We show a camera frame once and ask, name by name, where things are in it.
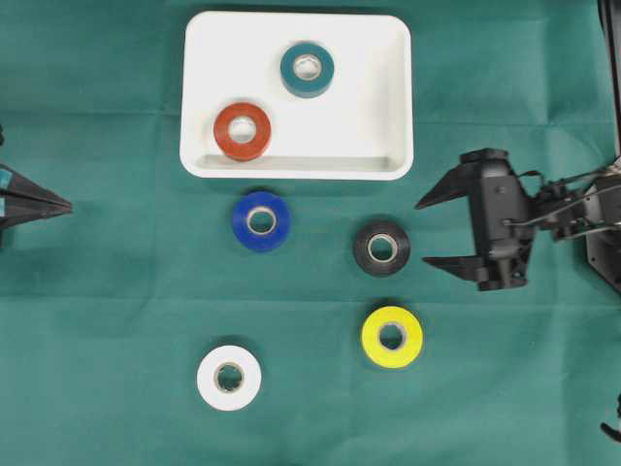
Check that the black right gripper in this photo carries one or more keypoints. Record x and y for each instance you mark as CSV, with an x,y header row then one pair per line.
x,y
496,199

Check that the yellow tape roll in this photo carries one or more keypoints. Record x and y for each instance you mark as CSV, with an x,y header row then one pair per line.
x,y
392,337

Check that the white tape roll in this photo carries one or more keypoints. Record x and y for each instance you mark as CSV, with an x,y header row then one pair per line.
x,y
207,378

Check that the green table cloth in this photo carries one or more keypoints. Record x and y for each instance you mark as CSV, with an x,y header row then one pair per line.
x,y
106,313

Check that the white plastic tray case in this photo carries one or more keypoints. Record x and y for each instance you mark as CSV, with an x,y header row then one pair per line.
x,y
360,128

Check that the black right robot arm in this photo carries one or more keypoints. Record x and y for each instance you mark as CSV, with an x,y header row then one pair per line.
x,y
577,206

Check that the black tape roll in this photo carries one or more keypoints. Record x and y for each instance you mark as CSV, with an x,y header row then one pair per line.
x,y
387,230

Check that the blue tape roll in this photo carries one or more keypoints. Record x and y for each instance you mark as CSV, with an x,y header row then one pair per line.
x,y
261,201

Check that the black clip at edge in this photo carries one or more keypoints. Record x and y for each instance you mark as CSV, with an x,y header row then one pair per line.
x,y
613,433

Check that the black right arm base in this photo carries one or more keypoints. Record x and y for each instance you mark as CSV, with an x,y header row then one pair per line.
x,y
603,250

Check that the red tape roll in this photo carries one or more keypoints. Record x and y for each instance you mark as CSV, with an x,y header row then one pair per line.
x,y
242,151

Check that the teal green tape roll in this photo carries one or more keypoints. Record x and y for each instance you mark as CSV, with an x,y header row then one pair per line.
x,y
307,69

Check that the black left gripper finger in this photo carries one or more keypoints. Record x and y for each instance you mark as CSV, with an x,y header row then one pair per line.
x,y
17,185
17,210

